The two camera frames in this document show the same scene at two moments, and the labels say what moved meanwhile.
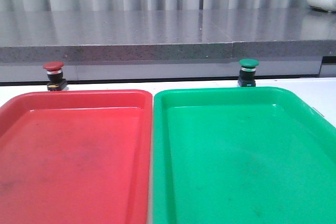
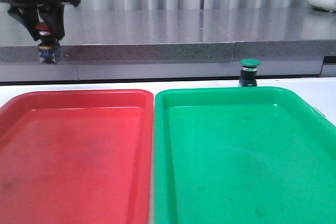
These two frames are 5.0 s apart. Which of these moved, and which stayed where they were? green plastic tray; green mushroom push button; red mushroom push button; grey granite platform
Moved: red mushroom push button
Stayed: green mushroom push button; grey granite platform; green plastic tray
